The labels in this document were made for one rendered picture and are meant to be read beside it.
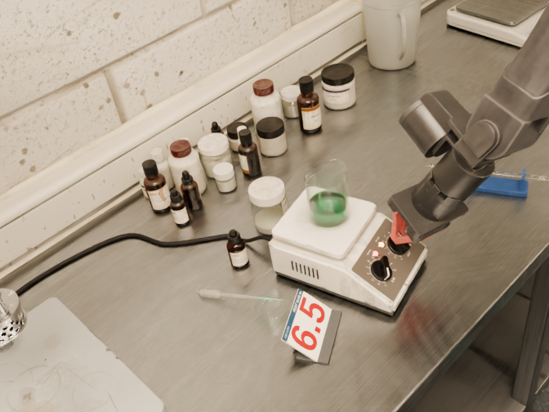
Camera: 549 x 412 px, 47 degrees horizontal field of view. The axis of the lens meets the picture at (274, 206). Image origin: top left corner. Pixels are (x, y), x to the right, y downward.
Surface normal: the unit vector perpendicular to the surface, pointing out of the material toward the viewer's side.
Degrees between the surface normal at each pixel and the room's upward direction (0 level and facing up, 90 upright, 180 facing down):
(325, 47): 90
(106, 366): 0
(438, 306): 0
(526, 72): 60
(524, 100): 72
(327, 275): 90
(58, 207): 90
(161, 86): 90
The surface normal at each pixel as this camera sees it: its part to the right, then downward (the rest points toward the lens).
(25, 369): -0.14, -0.75
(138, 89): 0.69, 0.40
